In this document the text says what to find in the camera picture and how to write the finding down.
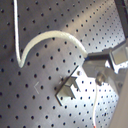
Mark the metal cable routing clip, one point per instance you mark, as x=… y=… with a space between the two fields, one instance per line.
x=67 y=88

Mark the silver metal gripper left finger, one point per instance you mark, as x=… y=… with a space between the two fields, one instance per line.
x=101 y=66

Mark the dark metal frame bar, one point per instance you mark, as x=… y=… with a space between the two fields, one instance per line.
x=123 y=14

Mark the blurred white gripper right finger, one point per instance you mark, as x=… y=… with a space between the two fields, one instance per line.
x=120 y=117

